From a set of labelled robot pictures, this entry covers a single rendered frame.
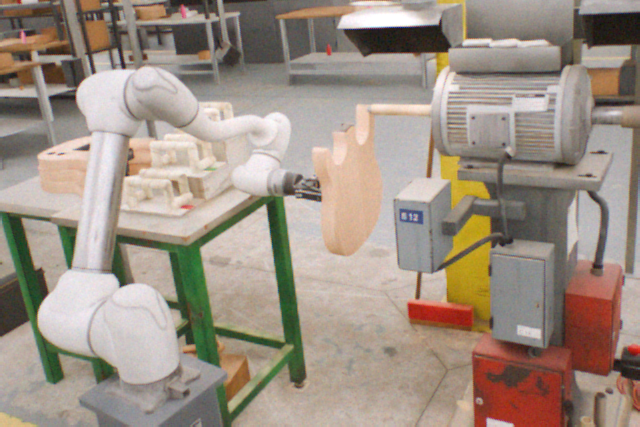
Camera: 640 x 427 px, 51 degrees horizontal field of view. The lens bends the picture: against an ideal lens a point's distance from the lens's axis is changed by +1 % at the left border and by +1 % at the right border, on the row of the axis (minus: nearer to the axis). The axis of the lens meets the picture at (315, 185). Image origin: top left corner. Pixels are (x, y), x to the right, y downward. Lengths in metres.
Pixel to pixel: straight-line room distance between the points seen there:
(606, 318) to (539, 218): 0.31
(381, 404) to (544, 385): 0.99
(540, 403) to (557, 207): 0.54
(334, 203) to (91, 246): 0.67
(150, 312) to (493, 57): 1.06
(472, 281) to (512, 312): 1.28
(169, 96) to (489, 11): 0.88
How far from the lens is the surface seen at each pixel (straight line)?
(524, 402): 2.03
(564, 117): 1.74
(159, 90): 1.78
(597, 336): 1.99
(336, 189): 1.95
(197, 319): 2.27
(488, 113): 1.77
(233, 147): 2.49
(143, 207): 2.40
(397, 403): 2.82
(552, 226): 1.87
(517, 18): 1.92
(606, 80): 6.79
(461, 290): 3.22
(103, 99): 1.89
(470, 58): 1.82
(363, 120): 2.12
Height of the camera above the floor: 1.74
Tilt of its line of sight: 20 degrees down
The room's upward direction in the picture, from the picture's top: 6 degrees counter-clockwise
